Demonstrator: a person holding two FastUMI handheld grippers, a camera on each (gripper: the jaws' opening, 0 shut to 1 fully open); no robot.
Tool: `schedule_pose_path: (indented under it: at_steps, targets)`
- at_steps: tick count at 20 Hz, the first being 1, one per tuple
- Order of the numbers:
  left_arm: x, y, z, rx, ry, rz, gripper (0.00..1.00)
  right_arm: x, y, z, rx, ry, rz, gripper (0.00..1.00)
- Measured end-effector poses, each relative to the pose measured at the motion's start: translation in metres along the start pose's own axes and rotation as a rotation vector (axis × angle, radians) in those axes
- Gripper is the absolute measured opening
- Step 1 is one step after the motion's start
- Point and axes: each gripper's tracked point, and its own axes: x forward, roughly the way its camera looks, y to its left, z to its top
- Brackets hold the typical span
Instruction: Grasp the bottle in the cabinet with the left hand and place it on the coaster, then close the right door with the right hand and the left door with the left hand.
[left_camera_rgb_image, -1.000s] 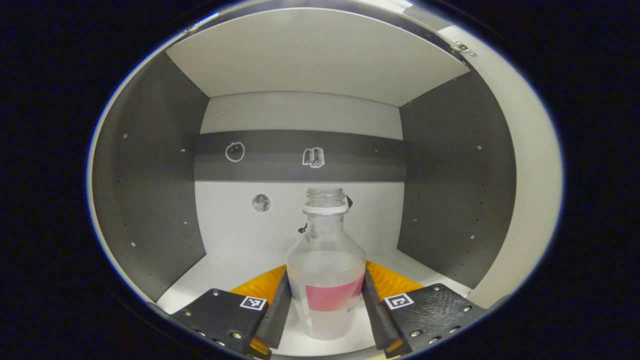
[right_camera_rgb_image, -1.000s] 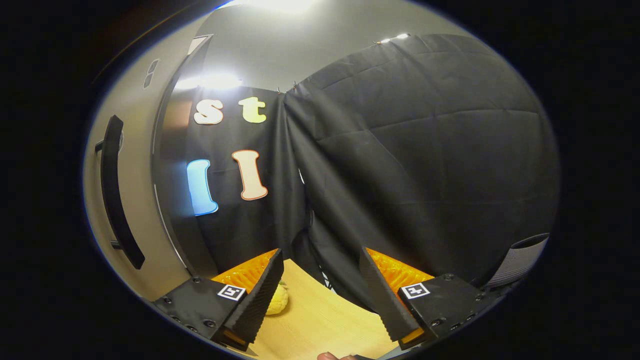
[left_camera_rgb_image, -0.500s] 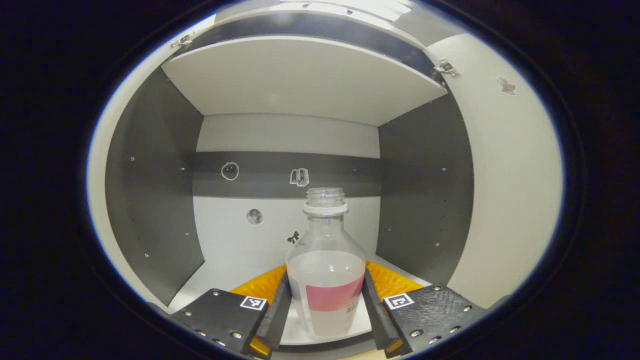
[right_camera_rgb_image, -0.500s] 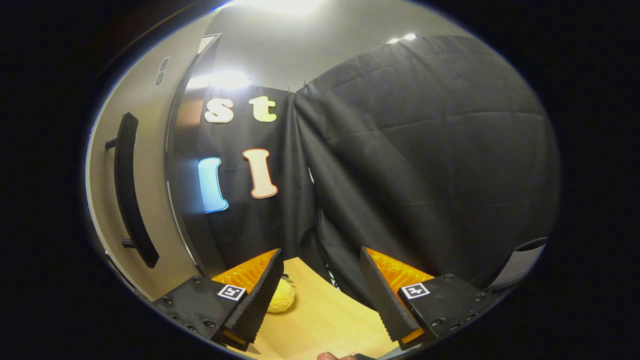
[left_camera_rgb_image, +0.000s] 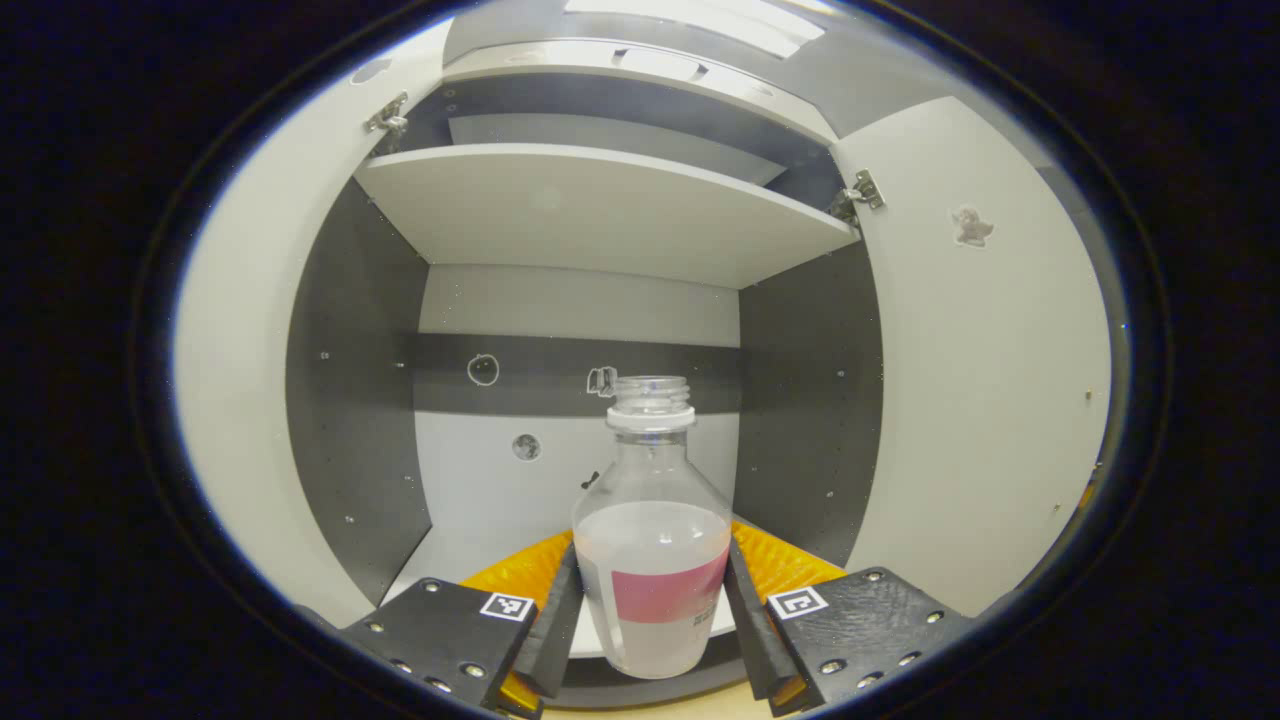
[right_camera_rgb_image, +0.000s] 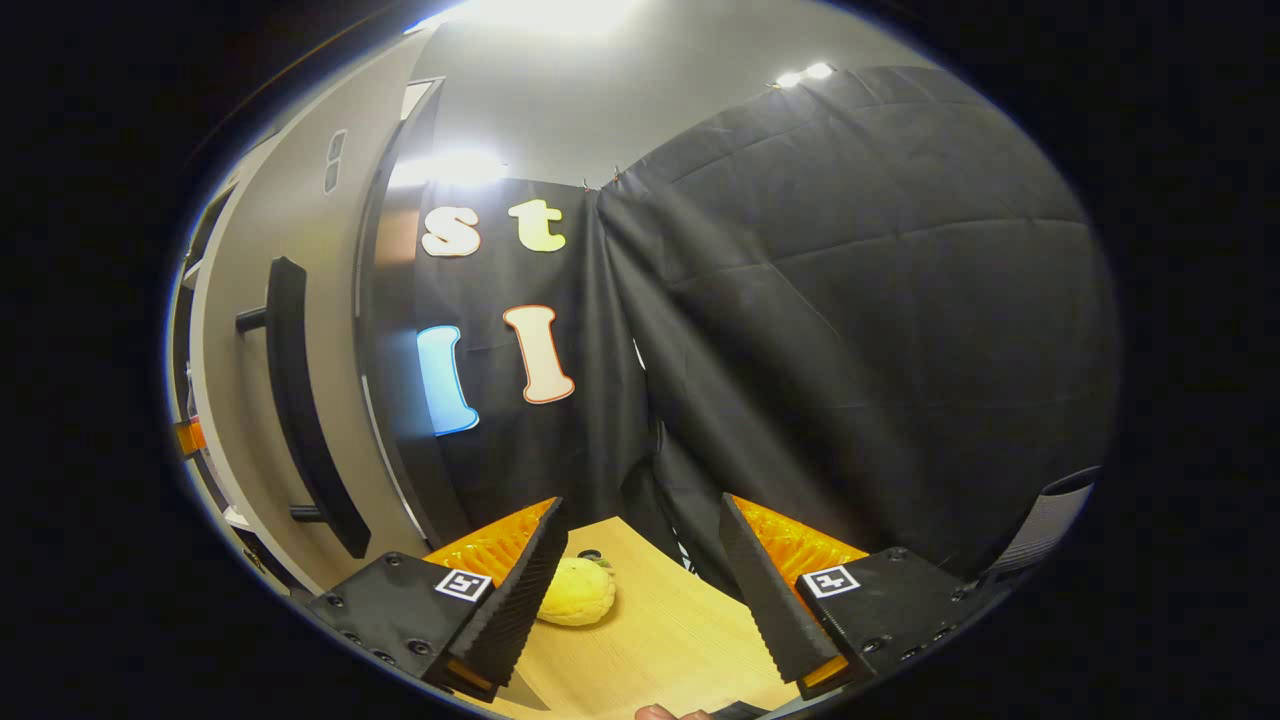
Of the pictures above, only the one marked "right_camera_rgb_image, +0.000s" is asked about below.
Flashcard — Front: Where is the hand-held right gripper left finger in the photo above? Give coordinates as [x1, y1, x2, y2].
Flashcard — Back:
[305, 497, 570, 703]

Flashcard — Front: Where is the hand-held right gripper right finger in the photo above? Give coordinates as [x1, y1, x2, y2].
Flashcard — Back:
[718, 492, 1001, 703]

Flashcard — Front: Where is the white cabinet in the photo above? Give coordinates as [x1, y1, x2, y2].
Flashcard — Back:
[165, 75, 476, 601]

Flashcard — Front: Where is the white cabinet door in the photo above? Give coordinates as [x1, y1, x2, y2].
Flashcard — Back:
[188, 35, 426, 596]

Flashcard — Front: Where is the yellow lemon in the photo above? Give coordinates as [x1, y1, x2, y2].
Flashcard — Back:
[537, 556, 617, 628]

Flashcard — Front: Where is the black backdrop cloth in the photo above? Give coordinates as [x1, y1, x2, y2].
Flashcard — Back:
[598, 65, 1119, 601]
[415, 178, 691, 571]

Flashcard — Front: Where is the long ceiling light panel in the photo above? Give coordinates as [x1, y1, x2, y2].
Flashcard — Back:
[430, 0, 641, 36]

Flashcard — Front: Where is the black door handle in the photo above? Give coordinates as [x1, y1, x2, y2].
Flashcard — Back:
[235, 256, 373, 561]

